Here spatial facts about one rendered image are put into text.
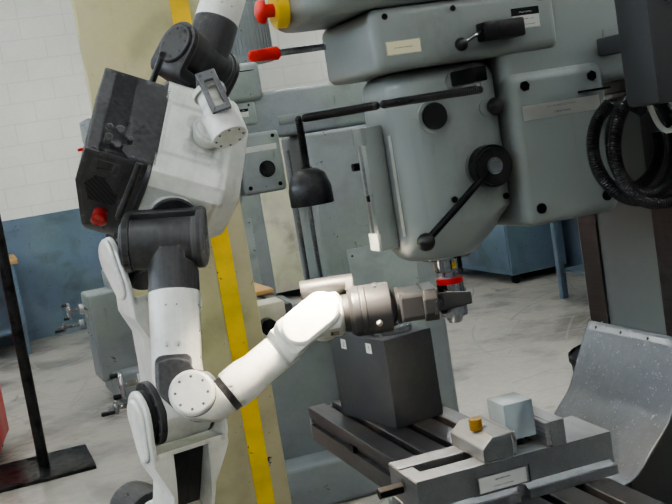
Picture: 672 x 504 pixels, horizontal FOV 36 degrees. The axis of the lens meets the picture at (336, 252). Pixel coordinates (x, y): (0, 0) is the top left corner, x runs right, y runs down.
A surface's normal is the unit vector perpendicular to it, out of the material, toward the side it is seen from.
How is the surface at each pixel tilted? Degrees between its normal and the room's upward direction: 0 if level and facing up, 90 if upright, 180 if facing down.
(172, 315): 70
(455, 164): 90
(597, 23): 90
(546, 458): 90
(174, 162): 59
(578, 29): 90
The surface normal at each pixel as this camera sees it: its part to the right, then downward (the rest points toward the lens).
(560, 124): 0.34, 0.05
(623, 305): -0.93, 0.18
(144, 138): 0.37, -0.50
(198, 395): 0.01, -0.24
